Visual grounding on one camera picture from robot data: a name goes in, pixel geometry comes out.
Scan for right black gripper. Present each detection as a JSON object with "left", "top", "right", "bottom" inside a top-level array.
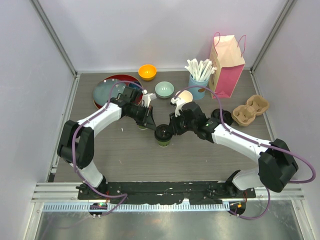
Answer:
[{"left": 167, "top": 110, "right": 196, "bottom": 136}]

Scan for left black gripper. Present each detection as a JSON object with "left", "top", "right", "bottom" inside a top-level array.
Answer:
[{"left": 129, "top": 105, "right": 157, "bottom": 132}]

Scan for green paper cup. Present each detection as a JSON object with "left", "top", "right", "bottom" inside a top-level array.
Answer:
[
  {"left": 156, "top": 139, "right": 171, "bottom": 148},
  {"left": 138, "top": 125, "right": 147, "bottom": 130}
]

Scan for stack of black lids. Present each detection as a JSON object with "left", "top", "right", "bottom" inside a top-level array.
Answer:
[{"left": 211, "top": 108, "right": 234, "bottom": 126}]

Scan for brown cardboard cup carrier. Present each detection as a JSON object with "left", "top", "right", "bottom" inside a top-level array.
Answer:
[{"left": 231, "top": 94, "right": 270, "bottom": 127}]

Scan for pink paper bag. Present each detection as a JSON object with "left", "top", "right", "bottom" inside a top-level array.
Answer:
[{"left": 208, "top": 32, "right": 247, "bottom": 99}]

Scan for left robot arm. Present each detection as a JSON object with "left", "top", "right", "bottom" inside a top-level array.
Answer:
[{"left": 57, "top": 86, "right": 157, "bottom": 200}]

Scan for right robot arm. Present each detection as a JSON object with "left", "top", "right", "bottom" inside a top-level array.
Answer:
[{"left": 168, "top": 97, "right": 299, "bottom": 198}]

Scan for light green bowl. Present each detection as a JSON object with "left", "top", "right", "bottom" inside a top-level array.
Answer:
[{"left": 154, "top": 81, "right": 175, "bottom": 99}]

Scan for dark blue ceramic cup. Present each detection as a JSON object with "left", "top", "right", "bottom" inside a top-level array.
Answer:
[{"left": 128, "top": 81, "right": 142, "bottom": 89}]

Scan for light blue straw holder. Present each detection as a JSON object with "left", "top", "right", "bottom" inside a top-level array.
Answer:
[{"left": 188, "top": 74, "right": 209, "bottom": 100}]

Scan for red round tray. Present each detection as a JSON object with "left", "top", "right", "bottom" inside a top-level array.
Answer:
[{"left": 93, "top": 74, "right": 142, "bottom": 109}]

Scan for orange bowl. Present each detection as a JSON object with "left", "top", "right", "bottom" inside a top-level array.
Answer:
[{"left": 138, "top": 64, "right": 157, "bottom": 81}]

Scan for large blue-grey plate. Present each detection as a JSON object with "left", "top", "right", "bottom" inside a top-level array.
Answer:
[{"left": 92, "top": 78, "right": 126, "bottom": 106}]

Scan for bundle of white straws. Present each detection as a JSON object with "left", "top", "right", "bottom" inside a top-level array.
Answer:
[{"left": 184, "top": 58, "right": 217, "bottom": 82}]

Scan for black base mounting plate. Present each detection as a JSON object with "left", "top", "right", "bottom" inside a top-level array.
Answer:
[{"left": 77, "top": 180, "right": 256, "bottom": 205}]

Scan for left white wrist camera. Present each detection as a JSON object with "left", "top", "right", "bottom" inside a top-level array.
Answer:
[{"left": 141, "top": 89, "right": 157, "bottom": 108}]

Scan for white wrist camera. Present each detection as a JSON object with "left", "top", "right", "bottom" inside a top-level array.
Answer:
[
  {"left": 170, "top": 96, "right": 187, "bottom": 117},
  {"left": 141, "top": 89, "right": 157, "bottom": 108}
]

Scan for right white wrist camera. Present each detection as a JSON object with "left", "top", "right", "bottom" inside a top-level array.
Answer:
[{"left": 170, "top": 96, "right": 187, "bottom": 117}]

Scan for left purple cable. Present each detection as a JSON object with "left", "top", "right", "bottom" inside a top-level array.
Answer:
[{"left": 71, "top": 80, "right": 148, "bottom": 217}]

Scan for aluminium front rail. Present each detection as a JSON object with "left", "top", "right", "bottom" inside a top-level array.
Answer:
[{"left": 31, "top": 181, "right": 304, "bottom": 216}]

